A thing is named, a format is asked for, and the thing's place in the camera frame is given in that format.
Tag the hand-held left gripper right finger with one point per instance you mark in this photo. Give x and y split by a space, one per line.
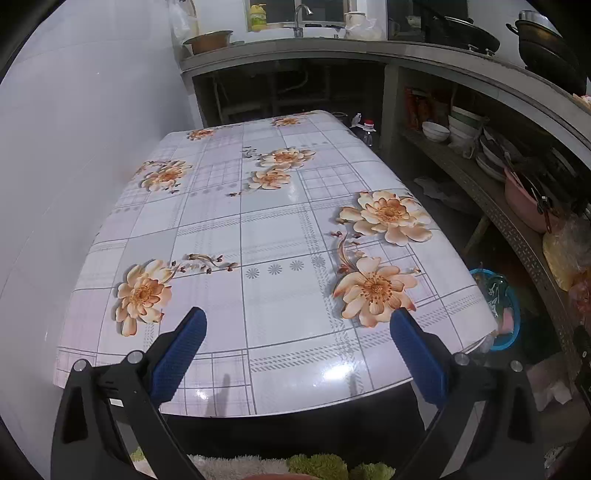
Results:
420 357

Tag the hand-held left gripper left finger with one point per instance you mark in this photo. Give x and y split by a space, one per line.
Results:
180 355

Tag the blue plastic basin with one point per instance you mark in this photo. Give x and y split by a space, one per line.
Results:
508 332

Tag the white paper on floor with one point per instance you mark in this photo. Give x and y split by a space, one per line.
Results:
551 387

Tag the yellow plastic bag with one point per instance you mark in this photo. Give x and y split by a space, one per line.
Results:
563 254

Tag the green white fluffy rug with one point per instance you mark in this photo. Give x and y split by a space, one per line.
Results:
318 464

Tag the pink plastic basin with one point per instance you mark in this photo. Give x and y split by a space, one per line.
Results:
521 203

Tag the black kitchen tongs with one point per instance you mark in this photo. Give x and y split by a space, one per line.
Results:
535 194

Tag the white plastic bag on floor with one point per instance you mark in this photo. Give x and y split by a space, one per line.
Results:
438 189

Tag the stack of plates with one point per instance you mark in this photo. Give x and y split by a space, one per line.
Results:
491 161

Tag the white bowl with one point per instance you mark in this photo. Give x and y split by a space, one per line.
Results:
435 131

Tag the red cap plastic bottle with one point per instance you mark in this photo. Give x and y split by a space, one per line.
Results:
368 134

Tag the stack of white bowls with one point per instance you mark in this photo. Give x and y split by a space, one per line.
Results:
464 127

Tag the red packets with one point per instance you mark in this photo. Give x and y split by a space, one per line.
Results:
415 108

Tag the black pot with lid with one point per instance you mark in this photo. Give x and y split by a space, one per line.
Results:
545 50

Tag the brown metal basin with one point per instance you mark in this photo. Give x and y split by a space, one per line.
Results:
207 42

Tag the concrete kitchen counter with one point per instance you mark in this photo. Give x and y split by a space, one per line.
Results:
323 48

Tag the black wok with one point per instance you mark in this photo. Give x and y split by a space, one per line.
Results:
466 34

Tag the hanging clear plastic bag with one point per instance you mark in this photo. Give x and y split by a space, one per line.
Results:
182 21

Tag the yellow detergent bottle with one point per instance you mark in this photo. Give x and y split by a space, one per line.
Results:
258 18

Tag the metal faucet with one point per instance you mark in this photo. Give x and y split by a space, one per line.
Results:
300 18

